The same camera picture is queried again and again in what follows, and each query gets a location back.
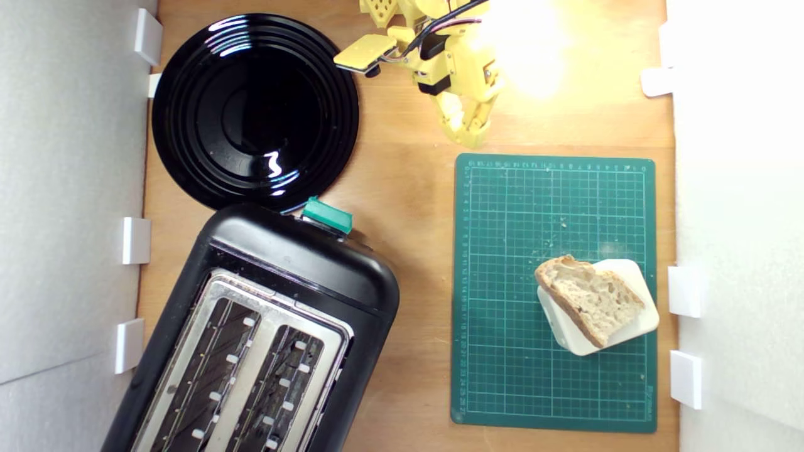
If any brown bread slice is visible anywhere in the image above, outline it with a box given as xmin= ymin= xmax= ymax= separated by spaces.
xmin=535 ymin=254 xmax=646 ymax=349

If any green toaster lever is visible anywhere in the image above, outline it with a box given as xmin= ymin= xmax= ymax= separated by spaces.
xmin=301 ymin=196 xmax=354 ymax=236

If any black two-slot toaster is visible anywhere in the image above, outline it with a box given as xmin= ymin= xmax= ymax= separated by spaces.
xmin=100 ymin=202 xmax=401 ymax=452

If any green cutting mat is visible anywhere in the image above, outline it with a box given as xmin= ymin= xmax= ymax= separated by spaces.
xmin=450 ymin=153 xmax=658 ymax=434

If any black plate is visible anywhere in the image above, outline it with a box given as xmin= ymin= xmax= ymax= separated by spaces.
xmin=151 ymin=13 xmax=361 ymax=212

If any white block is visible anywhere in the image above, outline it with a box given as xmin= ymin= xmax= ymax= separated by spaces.
xmin=537 ymin=259 xmax=660 ymax=357

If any yellow wrist camera mount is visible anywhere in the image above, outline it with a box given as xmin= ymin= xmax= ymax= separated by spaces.
xmin=333 ymin=34 xmax=398 ymax=79

